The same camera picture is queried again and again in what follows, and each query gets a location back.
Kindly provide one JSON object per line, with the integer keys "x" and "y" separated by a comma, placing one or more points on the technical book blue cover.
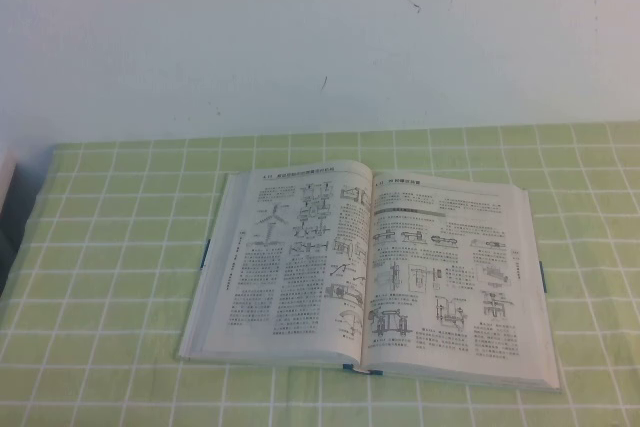
{"x": 310, "y": 267}

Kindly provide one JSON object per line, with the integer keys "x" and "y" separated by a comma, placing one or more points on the green white checked tablecloth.
{"x": 110, "y": 337}

